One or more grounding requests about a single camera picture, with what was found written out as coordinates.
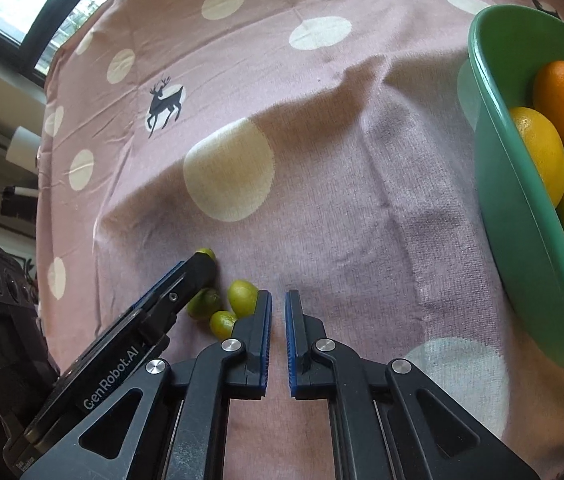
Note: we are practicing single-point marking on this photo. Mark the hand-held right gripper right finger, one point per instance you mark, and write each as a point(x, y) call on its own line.
point(292, 347)

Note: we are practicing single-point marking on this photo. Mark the pink polka dot tablecloth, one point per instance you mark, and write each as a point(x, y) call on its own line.
point(337, 160)

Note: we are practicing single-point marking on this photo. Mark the yellow grapefruit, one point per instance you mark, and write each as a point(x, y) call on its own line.
point(541, 152)

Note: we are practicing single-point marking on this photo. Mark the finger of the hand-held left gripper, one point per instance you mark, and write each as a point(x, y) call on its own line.
point(187, 290)

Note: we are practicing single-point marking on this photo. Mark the green bowl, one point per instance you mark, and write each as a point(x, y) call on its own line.
point(521, 240)

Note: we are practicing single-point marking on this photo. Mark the green olive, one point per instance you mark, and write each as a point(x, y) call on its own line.
point(242, 296)
point(207, 252)
point(222, 321)
point(204, 304)

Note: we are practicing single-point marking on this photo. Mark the black and white stand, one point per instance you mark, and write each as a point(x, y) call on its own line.
point(14, 200)

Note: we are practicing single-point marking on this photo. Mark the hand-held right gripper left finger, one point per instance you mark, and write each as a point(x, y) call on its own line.
point(263, 345)

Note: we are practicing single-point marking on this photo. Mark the black framed window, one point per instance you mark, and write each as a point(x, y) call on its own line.
point(37, 5)

